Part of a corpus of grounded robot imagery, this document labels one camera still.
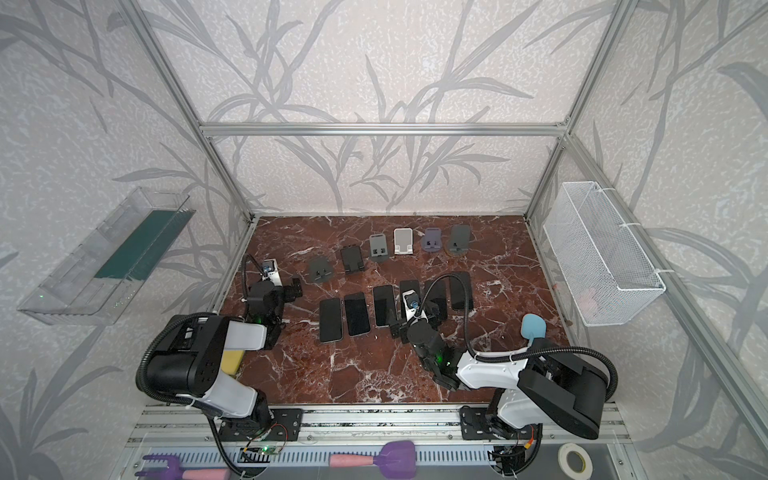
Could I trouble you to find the white wire mesh basket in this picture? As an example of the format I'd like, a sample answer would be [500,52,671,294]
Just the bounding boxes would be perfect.
[544,181,666,327]

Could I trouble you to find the large smartphone silver edge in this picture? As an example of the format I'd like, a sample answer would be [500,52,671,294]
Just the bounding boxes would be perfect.
[373,285,397,328]

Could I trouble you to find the yellow sponge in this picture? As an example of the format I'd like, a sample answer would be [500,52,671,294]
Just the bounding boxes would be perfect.
[220,350,245,377]

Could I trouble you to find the black smartphone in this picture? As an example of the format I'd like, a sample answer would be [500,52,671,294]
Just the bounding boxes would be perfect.
[424,280,448,326]
[344,292,370,337]
[450,271,474,311]
[319,298,343,343]

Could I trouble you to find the purple pink toy spatula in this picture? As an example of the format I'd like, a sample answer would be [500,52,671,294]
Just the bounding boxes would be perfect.
[329,440,417,479]

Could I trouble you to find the white tape roll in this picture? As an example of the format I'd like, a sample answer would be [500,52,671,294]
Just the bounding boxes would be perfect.
[557,443,594,480]

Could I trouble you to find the black folding phone stand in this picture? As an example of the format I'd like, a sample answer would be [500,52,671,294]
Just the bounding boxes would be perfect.
[340,245,365,275]

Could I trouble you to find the grey round phone stand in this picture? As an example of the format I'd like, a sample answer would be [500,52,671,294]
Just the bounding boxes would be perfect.
[421,227,443,253]

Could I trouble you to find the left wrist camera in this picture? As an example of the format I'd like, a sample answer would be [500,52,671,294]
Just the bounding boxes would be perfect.
[259,259,283,286]

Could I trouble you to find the clear plastic wall shelf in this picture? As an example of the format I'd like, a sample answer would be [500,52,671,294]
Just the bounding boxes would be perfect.
[18,187,196,326]

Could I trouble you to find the grey front phone stand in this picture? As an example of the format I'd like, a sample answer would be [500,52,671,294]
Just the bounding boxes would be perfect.
[448,224,472,256]

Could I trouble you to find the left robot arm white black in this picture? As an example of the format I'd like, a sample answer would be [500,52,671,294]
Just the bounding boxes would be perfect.
[135,277,303,429]

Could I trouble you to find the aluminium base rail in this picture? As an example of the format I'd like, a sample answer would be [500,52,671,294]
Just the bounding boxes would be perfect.
[128,403,631,448]

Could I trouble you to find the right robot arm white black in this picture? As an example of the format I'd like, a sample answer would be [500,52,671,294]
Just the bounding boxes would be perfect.
[390,319,618,440]

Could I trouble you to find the teal brush handle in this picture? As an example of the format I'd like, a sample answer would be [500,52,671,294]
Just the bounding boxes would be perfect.
[520,313,547,346]

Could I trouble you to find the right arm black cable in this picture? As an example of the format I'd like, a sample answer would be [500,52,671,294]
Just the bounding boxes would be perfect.
[416,274,619,402]

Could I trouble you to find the white phone stand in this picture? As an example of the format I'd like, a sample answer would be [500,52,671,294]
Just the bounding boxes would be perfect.
[393,227,414,255]

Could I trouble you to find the grey phone stand middle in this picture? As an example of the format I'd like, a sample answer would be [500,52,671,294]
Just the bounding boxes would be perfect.
[369,234,390,263]

